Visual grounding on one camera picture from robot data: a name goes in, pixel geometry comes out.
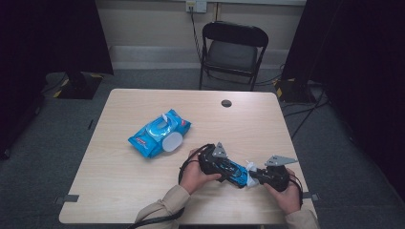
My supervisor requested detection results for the black curtain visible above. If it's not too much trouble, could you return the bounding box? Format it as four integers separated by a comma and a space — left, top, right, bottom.
0, 0, 115, 160
281, 0, 405, 201

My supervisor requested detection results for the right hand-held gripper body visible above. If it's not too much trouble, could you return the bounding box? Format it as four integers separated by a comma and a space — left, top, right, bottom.
257, 155, 299, 193

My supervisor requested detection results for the black floor cable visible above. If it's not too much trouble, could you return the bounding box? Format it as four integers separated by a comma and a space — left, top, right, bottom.
283, 89, 330, 141

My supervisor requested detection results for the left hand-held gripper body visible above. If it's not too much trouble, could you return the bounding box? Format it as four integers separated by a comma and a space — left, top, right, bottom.
198, 141, 230, 176

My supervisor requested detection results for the black stand base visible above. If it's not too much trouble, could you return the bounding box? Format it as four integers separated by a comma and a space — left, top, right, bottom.
53, 71, 104, 100
274, 77, 316, 104

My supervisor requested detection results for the blue toy car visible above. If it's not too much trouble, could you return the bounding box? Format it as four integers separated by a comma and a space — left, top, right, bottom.
219, 157, 250, 189

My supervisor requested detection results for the hand-held gripper cable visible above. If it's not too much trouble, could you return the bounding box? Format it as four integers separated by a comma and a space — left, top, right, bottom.
288, 173, 304, 208
125, 143, 215, 229

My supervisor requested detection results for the person's right hand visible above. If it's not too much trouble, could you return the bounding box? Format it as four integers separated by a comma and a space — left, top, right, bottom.
263, 168, 302, 216

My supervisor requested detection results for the black folding chair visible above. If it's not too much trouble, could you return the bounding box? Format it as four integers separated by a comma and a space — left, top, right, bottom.
199, 20, 269, 93

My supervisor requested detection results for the left hand-held gripper cable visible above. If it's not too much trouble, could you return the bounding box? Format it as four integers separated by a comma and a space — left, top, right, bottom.
125, 143, 215, 229

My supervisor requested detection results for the black wall socket cable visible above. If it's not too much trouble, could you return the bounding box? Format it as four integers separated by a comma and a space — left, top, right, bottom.
189, 8, 203, 61

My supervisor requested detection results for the grey tape piece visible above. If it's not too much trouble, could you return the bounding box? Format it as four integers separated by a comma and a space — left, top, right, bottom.
301, 191, 320, 202
54, 194, 80, 205

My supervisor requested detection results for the blue wet wipes packet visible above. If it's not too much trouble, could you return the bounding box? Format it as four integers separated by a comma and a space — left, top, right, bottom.
127, 109, 192, 159

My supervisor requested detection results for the right hand-held gripper cable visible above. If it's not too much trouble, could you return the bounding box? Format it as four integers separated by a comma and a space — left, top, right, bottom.
288, 173, 304, 208

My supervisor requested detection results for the white wall socket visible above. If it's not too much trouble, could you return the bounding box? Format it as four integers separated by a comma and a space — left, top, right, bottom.
185, 0, 208, 13

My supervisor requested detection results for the person's left hand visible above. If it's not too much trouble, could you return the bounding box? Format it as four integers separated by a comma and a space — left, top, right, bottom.
179, 148, 223, 196

